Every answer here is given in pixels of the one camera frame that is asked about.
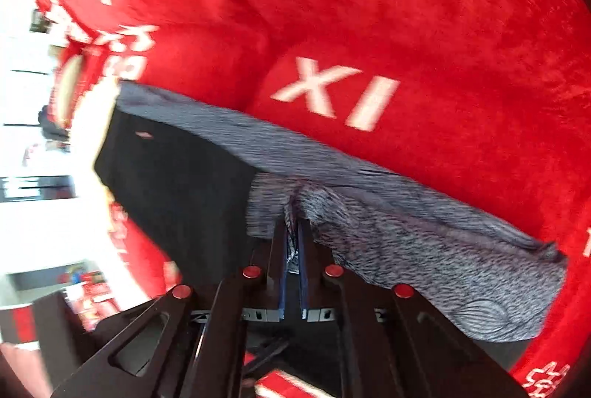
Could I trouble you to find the black pants with blue stripes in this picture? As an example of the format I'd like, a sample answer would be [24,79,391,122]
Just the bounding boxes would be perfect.
[92,80,570,343]

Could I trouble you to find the red printed blanket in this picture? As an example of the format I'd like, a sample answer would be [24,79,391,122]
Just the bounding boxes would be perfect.
[30,0,591,398]

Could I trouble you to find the cream folded cloth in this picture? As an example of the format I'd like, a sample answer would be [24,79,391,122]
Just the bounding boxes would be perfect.
[58,54,122,200]

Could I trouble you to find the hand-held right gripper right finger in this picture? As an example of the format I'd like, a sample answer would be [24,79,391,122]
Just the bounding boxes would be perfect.
[297,218,528,398]

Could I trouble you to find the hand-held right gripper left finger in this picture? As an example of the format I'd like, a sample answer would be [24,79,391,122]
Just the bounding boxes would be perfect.
[51,218,288,398]

